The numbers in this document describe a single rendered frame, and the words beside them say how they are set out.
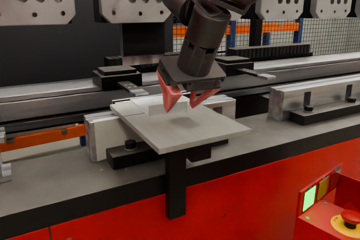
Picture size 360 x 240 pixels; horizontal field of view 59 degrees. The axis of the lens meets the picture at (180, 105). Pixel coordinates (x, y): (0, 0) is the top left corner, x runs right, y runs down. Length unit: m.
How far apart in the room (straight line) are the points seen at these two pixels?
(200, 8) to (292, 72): 0.93
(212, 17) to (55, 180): 0.44
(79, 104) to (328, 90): 0.78
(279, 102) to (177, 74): 0.54
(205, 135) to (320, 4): 0.60
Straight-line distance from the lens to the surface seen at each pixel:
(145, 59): 0.75
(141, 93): 0.79
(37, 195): 0.67
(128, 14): 0.68
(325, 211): 0.80
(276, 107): 1.02
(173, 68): 0.52
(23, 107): 0.94
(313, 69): 1.46
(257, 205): 0.89
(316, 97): 1.10
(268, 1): 0.88
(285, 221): 1.01
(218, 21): 0.47
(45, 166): 0.76
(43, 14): 0.65
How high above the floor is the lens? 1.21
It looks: 17 degrees down
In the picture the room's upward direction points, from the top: straight up
